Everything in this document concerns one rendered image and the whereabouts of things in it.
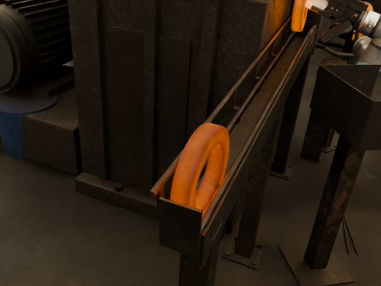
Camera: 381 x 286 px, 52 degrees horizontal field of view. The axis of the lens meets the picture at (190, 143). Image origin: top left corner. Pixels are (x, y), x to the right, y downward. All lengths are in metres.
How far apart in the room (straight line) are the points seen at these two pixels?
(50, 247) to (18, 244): 0.12
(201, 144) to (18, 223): 1.16
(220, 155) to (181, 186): 0.15
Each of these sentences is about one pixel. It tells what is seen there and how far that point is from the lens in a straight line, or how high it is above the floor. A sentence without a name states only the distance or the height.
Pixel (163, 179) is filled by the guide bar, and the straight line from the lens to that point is 0.66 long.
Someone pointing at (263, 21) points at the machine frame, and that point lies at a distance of 1.20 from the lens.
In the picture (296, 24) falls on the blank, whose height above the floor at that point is 0.78.
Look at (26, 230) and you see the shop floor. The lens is 1.64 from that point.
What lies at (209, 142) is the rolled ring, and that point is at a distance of 0.62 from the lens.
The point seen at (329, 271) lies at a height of 0.01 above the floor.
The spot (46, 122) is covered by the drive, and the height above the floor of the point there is 0.24.
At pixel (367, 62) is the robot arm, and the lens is 1.44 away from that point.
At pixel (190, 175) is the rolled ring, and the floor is 0.72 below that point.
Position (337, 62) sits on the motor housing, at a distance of 1.97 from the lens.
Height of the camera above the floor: 1.06
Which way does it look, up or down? 30 degrees down
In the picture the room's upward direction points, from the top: 4 degrees clockwise
